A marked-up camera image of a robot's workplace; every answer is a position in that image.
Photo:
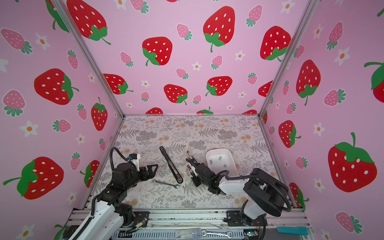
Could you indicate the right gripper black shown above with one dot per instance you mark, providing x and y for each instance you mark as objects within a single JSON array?
[{"x": 194, "y": 181}]

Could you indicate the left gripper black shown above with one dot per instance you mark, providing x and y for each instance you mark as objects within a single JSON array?
[{"x": 150, "y": 172}]

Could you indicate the black stapler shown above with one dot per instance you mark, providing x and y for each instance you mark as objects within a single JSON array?
[{"x": 172, "y": 167}]

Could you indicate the pink mini stapler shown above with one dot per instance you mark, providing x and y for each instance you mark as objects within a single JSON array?
[{"x": 191, "y": 171}]

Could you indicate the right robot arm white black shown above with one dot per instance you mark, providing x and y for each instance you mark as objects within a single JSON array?
[{"x": 267, "y": 195}]

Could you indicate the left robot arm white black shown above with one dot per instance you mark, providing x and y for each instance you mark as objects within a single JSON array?
[{"x": 108, "y": 210}]

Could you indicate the small silver table wrench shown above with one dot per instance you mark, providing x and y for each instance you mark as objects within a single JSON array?
[{"x": 176, "y": 186}]

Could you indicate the white plastic tray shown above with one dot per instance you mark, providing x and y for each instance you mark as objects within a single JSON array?
[{"x": 227, "y": 162}]

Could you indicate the clear plastic bag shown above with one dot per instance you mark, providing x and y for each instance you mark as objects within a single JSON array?
[{"x": 189, "y": 234}]

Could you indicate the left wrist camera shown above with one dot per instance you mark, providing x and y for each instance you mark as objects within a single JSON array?
[{"x": 135, "y": 160}]

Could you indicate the aluminium rail base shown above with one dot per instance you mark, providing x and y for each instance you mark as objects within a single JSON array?
[{"x": 162, "y": 224}]

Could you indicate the teal tool handle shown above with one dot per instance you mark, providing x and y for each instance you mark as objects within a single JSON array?
[{"x": 302, "y": 231}]

